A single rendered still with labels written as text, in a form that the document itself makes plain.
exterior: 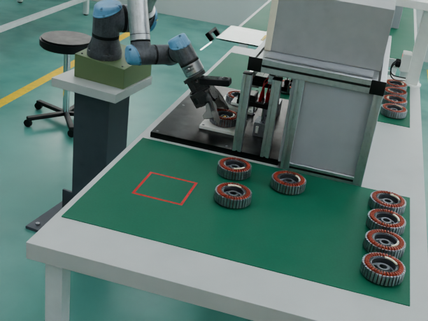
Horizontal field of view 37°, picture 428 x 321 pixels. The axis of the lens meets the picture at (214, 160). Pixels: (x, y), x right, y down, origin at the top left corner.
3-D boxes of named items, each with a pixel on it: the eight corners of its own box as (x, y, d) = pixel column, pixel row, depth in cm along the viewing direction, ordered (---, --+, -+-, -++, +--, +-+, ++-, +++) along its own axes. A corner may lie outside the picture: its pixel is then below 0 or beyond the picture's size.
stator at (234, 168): (211, 167, 214) (212, 157, 213) (240, 164, 219) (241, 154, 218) (226, 183, 205) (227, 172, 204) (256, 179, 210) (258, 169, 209)
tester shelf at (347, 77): (246, 69, 210) (248, 56, 208) (283, 27, 270) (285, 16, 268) (383, 96, 201) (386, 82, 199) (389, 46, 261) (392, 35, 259)
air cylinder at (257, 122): (251, 135, 238) (253, 121, 236) (256, 128, 245) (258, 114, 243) (265, 138, 237) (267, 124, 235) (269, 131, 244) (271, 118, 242)
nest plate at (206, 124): (199, 128, 239) (199, 125, 238) (209, 114, 252) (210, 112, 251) (237, 136, 236) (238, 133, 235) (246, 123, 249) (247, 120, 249)
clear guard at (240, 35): (200, 50, 247) (201, 35, 245) (216, 37, 269) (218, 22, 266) (283, 66, 241) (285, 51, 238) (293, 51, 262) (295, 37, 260)
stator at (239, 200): (249, 212, 190) (251, 201, 189) (211, 206, 191) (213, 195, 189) (251, 195, 200) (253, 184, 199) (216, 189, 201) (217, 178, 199)
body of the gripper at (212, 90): (202, 104, 247) (187, 76, 244) (221, 95, 243) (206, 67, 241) (197, 110, 240) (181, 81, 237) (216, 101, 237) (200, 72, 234)
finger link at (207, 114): (207, 130, 238) (202, 107, 241) (221, 123, 236) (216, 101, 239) (203, 128, 236) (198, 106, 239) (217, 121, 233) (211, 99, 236)
